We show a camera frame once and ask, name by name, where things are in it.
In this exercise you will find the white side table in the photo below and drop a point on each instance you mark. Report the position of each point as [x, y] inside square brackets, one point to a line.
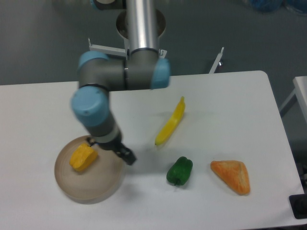
[298, 94]

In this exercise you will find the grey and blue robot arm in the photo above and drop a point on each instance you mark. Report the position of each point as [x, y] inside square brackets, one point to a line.
[98, 76]

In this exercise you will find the blue bundle in background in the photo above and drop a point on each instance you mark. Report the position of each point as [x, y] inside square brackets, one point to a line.
[296, 6]

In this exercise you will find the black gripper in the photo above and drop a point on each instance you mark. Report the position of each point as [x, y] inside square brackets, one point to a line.
[114, 144]

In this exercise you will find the black device at table edge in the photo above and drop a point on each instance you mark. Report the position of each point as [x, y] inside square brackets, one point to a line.
[299, 205]

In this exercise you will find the orange toy bread wedge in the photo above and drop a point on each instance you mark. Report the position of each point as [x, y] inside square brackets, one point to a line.
[234, 174]

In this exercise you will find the beige round plate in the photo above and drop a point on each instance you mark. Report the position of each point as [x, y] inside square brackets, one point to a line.
[94, 184]

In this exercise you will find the green toy pepper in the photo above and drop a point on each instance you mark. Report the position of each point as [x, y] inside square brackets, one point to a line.
[180, 171]

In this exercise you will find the yellow toy banana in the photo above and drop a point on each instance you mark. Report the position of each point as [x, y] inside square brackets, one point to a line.
[172, 123]

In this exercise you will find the yellow toy pepper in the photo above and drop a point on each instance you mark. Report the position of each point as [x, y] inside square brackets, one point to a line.
[82, 157]

